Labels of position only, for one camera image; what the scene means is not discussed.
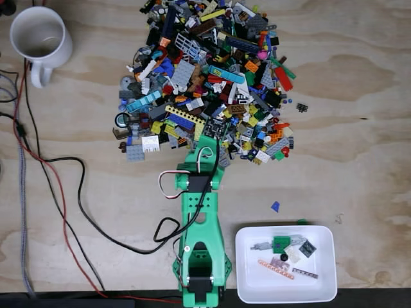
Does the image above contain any yellow Lego technic beam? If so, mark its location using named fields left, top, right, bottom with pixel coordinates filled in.
left=164, top=105, right=206, bottom=127

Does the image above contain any white Lego grille brick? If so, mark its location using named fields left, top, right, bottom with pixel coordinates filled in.
left=141, top=135, right=161, bottom=153

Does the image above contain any grey Lego brick plate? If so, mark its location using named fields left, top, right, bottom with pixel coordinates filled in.
left=125, top=144, right=145, bottom=162

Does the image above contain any grey narrow Lego plate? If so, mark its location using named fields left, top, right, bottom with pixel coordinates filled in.
left=267, top=137, right=290, bottom=158

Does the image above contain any turquoise Lego piece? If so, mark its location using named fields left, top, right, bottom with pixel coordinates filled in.
left=125, top=90, right=162, bottom=113

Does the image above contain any light blue long Lego piece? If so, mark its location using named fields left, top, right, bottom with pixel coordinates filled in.
left=208, top=65, right=245, bottom=83

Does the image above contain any grey square Lego plate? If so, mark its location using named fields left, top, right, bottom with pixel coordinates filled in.
left=171, top=60, right=196, bottom=85

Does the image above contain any white Lego lattice piece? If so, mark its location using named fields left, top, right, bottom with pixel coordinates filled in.
left=175, top=33, right=199, bottom=60

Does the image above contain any red Lego plate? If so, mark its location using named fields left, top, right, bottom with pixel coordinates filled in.
left=274, top=65, right=295, bottom=92

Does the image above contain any dark blue long Lego plate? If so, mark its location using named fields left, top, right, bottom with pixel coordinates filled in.
left=225, top=35, right=260, bottom=54

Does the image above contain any green Lego plate purple stud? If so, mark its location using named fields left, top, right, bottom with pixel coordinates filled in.
left=272, top=235, right=291, bottom=253

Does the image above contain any pink Lego plate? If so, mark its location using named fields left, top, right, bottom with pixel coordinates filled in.
left=269, top=256, right=290, bottom=271

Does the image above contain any cream Lego plate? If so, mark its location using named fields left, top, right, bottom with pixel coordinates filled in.
left=284, top=246, right=302, bottom=261

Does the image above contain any salmon Lego technic beam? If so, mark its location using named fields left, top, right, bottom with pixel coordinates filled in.
left=257, top=259, right=295, bottom=280

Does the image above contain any navy long Lego piece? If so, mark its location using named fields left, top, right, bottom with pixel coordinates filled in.
left=161, top=5, right=177, bottom=39

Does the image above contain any yellow long Lego tile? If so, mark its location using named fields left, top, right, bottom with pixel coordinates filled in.
left=199, top=8, right=227, bottom=22

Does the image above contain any dark grey wedge Lego plate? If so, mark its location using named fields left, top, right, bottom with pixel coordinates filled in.
left=246, top=14, right=268, bottom=40

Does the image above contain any white plastic bin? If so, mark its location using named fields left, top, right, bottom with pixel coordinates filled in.
left=234, top=225, right=338, bottom=304

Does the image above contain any dark narrow Lego plate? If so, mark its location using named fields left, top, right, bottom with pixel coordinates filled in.
left=292, top=268, right=319, bottom=279

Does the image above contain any white ceramic mug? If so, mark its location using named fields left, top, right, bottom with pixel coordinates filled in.
left=9, top=6, right=73, bottom=89

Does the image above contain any black camera circuit board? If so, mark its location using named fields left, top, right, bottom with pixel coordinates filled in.
left=203, top=117, right=231, bottom=141

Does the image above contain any white red servo wire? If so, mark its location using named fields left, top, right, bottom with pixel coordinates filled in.
left=158, top=169, right=194, bottom=201

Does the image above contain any thick black cable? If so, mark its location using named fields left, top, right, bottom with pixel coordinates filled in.
left=12, top=115, right=193, bottom=255

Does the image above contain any red cable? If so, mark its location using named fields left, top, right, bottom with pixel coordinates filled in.
left=12, top=59, right=184, bottom=304

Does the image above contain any thin black cable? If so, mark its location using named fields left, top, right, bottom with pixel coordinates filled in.
left=24, top=60, right=107, bottom=291

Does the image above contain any grey braided cable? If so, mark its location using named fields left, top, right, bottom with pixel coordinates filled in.
left=0, top=69, right=36, bottom=298

